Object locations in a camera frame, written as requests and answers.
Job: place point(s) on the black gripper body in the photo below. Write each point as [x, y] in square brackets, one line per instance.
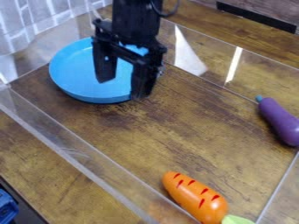
[127, 49]

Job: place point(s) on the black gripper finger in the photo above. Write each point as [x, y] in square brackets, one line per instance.
[143, 78]
[105, 62]

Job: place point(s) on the orange toy carrot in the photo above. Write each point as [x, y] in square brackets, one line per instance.
[200, 200]

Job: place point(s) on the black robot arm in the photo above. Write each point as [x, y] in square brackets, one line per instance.
[135, 20]

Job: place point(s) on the blue plastic plate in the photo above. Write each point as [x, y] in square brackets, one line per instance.
[73, 73]

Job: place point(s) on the purple toy eggplant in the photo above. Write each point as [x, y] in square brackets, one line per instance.
[282, 121]

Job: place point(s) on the blue object at corner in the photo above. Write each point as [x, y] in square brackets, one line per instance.
[9, 207]

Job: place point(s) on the clear acrylic enclosure wall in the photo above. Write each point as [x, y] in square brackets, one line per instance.
[87, 162]

